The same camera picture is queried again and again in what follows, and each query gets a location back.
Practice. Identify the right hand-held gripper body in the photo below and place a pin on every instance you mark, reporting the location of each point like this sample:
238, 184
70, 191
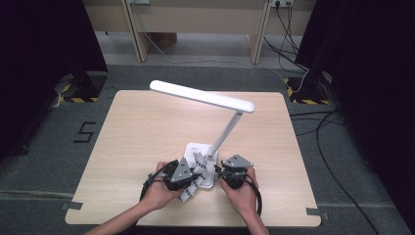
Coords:
237, 161

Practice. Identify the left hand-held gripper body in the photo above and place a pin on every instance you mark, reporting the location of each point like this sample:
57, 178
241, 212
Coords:
181, 171

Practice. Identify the white desk lamp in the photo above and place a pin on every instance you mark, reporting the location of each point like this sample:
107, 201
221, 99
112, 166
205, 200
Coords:
202, 96

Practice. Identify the person's right hand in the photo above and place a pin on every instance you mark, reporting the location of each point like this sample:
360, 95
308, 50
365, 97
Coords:
243, 200

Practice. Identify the person's left hand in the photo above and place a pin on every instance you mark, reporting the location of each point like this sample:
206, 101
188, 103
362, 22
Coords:
160, 196

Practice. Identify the grey tape piece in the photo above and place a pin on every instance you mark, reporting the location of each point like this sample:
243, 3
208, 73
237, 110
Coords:
317, 212
72, 205

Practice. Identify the stand base with striped tape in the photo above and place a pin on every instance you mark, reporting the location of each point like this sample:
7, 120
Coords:
306, 93
81, 88

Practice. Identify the brown cardboard box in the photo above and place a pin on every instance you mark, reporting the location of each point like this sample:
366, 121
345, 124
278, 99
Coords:
164, 39

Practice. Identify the black curtain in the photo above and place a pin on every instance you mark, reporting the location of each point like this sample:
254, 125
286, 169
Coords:
368, 81
39, 65

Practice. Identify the white wall socket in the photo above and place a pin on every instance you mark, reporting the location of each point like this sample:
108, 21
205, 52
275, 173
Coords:
282, 2

